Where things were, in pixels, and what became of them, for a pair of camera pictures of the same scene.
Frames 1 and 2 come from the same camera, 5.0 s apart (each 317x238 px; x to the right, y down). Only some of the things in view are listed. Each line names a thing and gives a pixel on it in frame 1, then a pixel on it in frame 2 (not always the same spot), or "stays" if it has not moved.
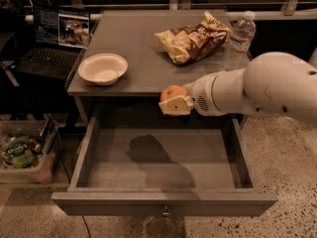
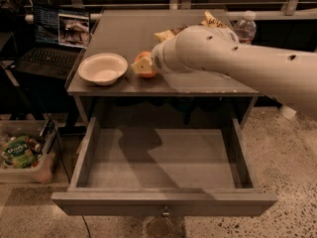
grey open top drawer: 162,167 stays
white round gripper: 202,94 to 158,60
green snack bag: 16,151 stays
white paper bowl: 102,68 stays
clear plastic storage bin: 25,156 stays
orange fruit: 172,91 to 141,56
